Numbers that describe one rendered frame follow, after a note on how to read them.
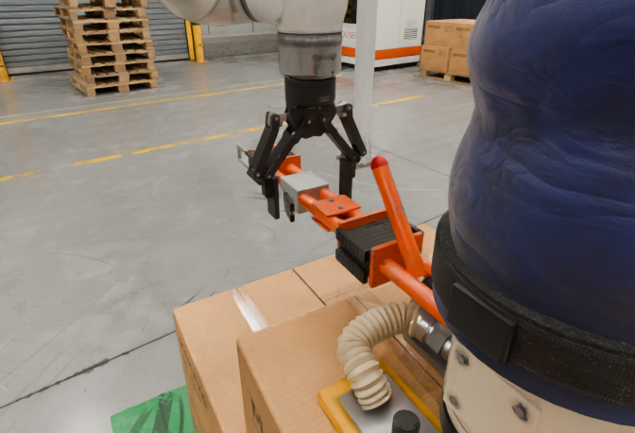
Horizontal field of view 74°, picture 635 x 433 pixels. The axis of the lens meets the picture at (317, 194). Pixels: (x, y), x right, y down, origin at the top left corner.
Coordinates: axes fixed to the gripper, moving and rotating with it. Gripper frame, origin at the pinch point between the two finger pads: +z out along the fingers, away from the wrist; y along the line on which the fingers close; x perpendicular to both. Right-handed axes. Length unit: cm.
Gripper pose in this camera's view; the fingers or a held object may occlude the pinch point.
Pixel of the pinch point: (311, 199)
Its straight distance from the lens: 70.3
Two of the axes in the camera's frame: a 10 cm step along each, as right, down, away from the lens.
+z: 0.0, 9.0, 4.4
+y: 8.7, -2.2, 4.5
